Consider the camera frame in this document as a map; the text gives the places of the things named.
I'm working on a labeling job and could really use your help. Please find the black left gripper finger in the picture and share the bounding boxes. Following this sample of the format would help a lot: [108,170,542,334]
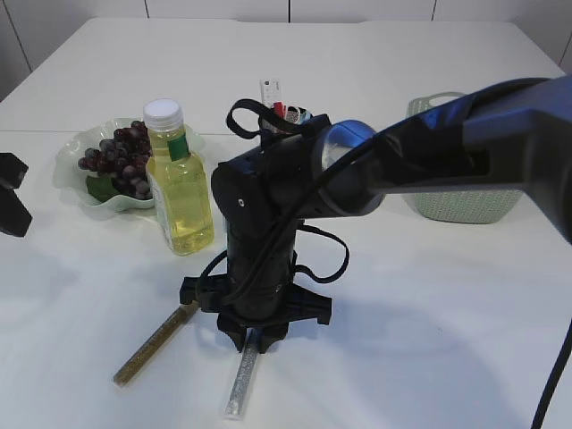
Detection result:
[0,153,29,189]
[0,188,32,237]

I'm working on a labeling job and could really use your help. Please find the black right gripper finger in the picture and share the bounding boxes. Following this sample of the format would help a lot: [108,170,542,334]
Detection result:
[257,324,289,354]
[217,319,248,353]

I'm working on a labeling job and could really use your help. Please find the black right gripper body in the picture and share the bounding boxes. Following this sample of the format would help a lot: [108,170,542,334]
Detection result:
[180,272,332,335]

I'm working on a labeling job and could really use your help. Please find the gold glitter pen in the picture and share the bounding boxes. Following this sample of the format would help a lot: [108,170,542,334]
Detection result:
[113,302,198,388]

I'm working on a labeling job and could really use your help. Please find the silver glitter pen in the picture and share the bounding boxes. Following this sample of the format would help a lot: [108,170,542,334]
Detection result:
[223,329,259,420]

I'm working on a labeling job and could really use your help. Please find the yellow tea bottle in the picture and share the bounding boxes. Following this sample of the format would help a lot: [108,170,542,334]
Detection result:
[143,98,215,256]

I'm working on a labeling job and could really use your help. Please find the purple grape bunch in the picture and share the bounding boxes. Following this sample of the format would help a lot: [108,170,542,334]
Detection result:
[77,121,152,203]

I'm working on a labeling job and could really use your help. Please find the pink scissors with purple sheath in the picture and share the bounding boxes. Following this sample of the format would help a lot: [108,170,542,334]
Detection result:
[283,105,303,125]

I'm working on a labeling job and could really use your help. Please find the red glitter pen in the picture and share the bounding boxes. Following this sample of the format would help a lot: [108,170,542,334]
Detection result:
[273,102,288,120]

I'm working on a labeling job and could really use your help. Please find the blue scissors with sheath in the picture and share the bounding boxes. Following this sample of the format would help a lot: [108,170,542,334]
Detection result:
[300,111,312,123]

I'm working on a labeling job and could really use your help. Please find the clear plastic ruler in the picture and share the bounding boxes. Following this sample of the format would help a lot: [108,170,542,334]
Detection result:
[259,79,282,108]

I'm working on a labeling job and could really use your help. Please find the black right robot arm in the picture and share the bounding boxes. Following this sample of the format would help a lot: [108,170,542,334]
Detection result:
[180,76,571,351]

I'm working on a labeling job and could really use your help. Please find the green wavy glass plate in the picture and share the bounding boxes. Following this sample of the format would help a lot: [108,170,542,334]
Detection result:
[53,116,211,212]

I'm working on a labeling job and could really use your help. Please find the black mesh pen cup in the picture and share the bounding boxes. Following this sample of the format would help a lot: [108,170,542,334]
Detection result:
[259,107,313,135]

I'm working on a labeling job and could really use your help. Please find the green woven plastic basket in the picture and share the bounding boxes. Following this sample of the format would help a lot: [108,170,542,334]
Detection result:
[401,92,524,223]

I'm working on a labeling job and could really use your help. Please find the black cable under table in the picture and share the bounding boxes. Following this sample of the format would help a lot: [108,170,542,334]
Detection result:
[530,316,572,429]

